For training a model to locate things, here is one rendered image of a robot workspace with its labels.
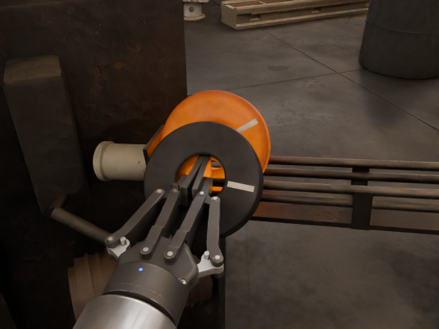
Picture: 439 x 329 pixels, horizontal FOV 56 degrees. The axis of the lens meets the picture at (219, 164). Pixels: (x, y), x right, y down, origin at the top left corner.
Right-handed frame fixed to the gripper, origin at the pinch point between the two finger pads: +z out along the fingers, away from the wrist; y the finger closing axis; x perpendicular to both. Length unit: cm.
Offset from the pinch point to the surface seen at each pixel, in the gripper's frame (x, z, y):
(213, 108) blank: 5.3, 9.2, -0.2
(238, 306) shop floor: -72, 31, -1
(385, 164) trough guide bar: -0.1, 8.3, 23.3
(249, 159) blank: 2.8, 1.8, 6.3
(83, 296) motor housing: -17.5, -8.6, -15.7
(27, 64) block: 9.9, 8.2, -27.1
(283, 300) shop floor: -73, 36, 12
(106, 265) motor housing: -16.4, -3.6, -14.5
